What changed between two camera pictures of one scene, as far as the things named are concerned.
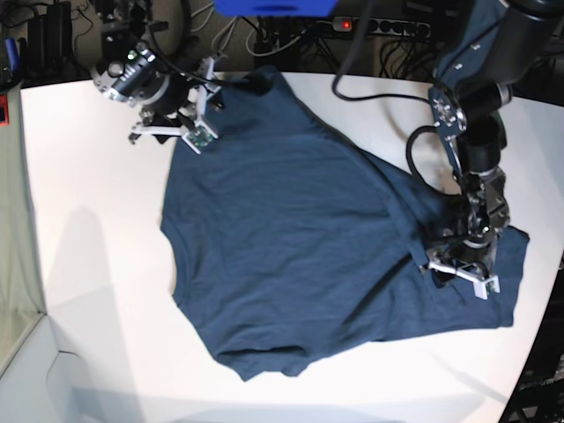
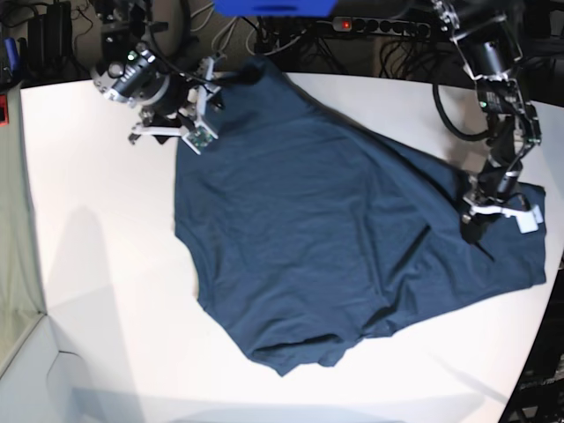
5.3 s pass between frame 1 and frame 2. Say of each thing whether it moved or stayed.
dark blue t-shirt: moved
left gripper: stayed
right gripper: moved
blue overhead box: stayed
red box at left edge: stayed
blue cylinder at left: stayed
